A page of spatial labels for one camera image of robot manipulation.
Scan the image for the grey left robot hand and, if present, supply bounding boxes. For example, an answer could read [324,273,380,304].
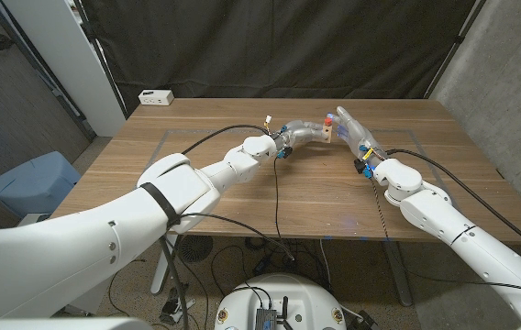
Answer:
[272,119,327,155]

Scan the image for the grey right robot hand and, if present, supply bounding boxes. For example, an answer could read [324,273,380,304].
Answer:
[327,105,388,170]

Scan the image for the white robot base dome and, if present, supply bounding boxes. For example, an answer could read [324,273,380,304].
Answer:
[214,273,348,330]

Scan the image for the grey tape outline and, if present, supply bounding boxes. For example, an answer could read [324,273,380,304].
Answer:
[152,128,477,242]

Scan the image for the black backdrop curtain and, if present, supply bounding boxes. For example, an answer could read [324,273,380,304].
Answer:
[79,0,477,114]

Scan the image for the black backdrop stand pole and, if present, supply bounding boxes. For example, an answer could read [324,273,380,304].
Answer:
[423,0,489,100]
[71,0,129,120]

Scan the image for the grey table leg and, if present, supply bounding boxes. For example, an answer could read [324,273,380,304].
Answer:
[382,241,414,307]

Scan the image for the white power strip box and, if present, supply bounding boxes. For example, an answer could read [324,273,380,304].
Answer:
[138,89,175,106]

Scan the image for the round black floor fan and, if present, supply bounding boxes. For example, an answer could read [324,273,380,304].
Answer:
[180,235,215,264]

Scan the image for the black floor device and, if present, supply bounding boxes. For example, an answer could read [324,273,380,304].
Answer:
[356,310,379,330]

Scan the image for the grey electronics box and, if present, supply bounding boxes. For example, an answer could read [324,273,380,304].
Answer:
[254,307,279,330]

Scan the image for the white table leg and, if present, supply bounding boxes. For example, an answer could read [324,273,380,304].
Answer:
[150,236,177,295]

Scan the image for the black and white floor gadget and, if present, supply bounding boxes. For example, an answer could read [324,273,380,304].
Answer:
[160,281,196,326]

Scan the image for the white column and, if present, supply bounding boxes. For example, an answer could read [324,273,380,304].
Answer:
[1,0,127,138]

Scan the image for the blue plastic bin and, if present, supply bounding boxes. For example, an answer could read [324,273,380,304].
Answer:
[0,150,82,220]

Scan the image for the dark grey door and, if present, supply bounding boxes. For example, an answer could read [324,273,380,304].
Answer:
[0,0,96,193]

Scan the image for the white robot torso edge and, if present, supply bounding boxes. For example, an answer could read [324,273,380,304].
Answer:
[0,317,154,330]

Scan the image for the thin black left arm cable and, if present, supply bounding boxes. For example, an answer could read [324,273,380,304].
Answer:
[177,158,296,261]

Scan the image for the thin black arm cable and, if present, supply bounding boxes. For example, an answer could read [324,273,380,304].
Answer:
[370,178,521,302]
[177,158,296,261]

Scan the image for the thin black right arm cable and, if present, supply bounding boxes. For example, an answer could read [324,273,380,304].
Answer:
[370,178,521,302]

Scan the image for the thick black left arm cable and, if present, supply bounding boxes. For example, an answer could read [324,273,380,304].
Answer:
[181,124,271,156]

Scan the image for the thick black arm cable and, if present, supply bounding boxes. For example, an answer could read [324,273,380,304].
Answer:
[181,124,271,156]
[384,148,521,262]

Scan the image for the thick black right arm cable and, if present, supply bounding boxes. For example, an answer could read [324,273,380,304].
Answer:
[384,148,521,262]

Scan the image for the black floor cable bundle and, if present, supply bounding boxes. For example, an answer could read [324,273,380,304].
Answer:
[209,236,333,299]

